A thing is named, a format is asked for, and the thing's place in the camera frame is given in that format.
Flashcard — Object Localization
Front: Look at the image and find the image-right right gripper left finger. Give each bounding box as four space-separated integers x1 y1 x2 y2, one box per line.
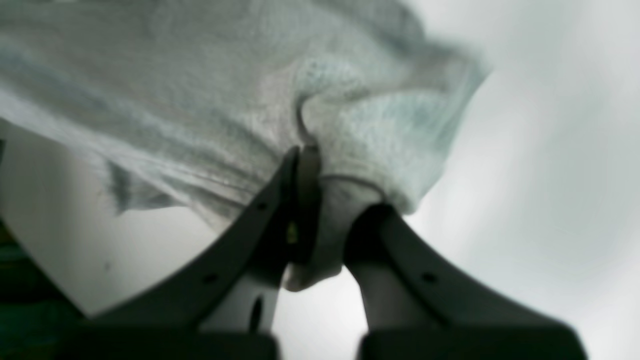
54 146 322 360

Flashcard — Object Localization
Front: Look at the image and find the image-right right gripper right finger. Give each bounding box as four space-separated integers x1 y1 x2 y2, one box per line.
343 205 588 360

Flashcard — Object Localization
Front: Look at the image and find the grey t-shirt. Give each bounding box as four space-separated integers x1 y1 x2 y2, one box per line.
0 0 487 291

